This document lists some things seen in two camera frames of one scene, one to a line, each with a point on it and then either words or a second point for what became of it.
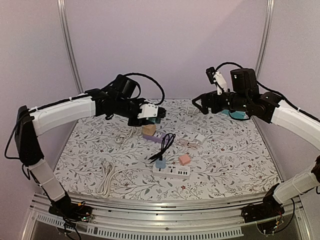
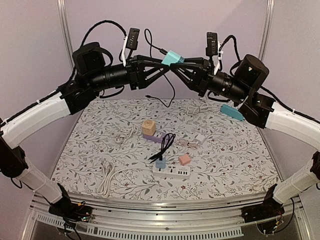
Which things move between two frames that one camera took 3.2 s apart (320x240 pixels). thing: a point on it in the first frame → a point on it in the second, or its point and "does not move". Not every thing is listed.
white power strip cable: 103,189 does not move
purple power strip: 157,137 does not move
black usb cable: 167,139 does not move
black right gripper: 208,101 → 204,78
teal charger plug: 155,120 → 172,57
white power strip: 173,171 does not move
